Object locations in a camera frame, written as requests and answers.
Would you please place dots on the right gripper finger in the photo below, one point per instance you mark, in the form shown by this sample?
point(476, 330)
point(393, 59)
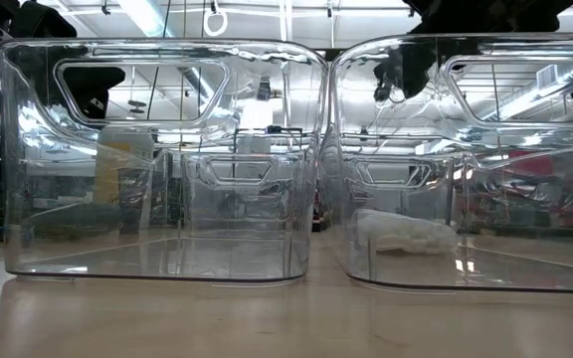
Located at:
point(431, 64)

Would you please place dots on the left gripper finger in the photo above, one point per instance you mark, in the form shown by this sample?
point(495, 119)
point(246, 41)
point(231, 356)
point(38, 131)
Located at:
point(107, 84)

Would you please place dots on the clear bag of cotton balls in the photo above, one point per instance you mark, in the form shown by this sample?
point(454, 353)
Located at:
point(406, 231)

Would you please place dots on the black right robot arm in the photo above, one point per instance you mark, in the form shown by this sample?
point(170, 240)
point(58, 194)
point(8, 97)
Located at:
point(540, 12)

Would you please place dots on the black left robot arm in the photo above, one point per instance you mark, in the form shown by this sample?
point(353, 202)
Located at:
point(43, 22)

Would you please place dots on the white yellow wipes canister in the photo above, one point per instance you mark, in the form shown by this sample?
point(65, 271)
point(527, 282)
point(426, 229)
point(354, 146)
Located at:
point(110, 174)

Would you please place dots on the clear plastic bin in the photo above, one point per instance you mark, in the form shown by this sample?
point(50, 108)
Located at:
point(192, 199)
point(276, 99)
point(366, 149)
point(351, 199)

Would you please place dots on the red storage rack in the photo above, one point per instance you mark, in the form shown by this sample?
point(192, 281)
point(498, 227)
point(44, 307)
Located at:
point(530, 164)

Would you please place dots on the black hanging device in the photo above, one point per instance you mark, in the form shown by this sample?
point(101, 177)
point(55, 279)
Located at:
point(264, 90)

